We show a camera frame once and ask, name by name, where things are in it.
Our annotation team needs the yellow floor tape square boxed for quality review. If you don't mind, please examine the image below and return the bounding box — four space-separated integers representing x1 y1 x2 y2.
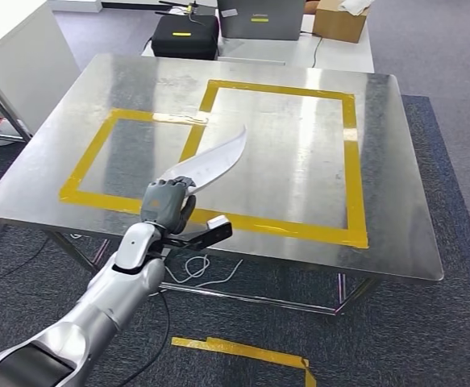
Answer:
170 336 317 387

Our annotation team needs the white table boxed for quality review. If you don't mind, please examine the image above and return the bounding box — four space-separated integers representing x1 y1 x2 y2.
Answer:
141 0 375 75

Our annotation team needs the white paper sheet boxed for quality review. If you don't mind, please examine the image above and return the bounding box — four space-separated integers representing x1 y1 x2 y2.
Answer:
336 0 374 16

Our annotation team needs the black laptop cable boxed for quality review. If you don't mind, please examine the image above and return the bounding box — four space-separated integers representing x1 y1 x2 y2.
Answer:
310 34 324 69

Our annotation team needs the cardboard box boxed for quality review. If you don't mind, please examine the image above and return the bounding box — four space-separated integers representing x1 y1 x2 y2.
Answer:
313 0 370 44

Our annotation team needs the black carry case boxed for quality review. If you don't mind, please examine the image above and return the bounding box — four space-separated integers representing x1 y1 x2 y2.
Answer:
151 14 220 60

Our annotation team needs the steel table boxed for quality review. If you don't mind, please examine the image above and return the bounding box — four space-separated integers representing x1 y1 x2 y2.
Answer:
0 60 33 145

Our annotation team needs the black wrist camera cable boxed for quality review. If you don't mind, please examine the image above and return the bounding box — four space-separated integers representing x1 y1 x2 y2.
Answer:
111 288 172 387

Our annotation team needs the white power cable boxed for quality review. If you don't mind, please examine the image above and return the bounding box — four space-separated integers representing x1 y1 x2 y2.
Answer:
164 253 244 288

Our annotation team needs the white plastic bag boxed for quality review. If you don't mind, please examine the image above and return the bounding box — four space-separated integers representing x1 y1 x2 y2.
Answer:
0 117 29 148

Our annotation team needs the white curved plastic panel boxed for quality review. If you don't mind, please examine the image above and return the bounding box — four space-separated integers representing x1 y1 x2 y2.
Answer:
157 125 247 197

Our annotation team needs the steel workbench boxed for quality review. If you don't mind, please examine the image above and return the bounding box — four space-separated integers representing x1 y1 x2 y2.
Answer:
0 52 445 317

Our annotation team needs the yellow tape outline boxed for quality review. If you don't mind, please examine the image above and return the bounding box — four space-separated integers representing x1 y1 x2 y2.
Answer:
59 78 369 250

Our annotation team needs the black floor cable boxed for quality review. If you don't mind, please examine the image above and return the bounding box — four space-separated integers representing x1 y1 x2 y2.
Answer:
0 237 50 356

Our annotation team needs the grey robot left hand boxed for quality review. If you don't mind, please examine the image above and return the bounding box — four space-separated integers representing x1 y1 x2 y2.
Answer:
139 176 197 236

